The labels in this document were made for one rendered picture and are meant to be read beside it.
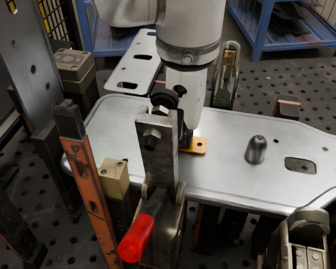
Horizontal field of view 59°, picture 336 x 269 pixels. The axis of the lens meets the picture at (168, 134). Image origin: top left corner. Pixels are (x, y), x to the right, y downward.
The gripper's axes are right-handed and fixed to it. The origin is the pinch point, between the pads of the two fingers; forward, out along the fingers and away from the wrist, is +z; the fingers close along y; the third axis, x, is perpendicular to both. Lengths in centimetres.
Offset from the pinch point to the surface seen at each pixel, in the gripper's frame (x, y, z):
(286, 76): -29, 73, 33
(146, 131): 0.5, -17.6, -17.4
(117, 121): 13.6, 3.0, 3.0
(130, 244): 0.0, -25.7, -11.7
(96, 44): 103, 168, 87
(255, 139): -11.9, -0.3, -1.6
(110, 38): 94, 177, 86
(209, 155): -5.1, -1.4, 3.0
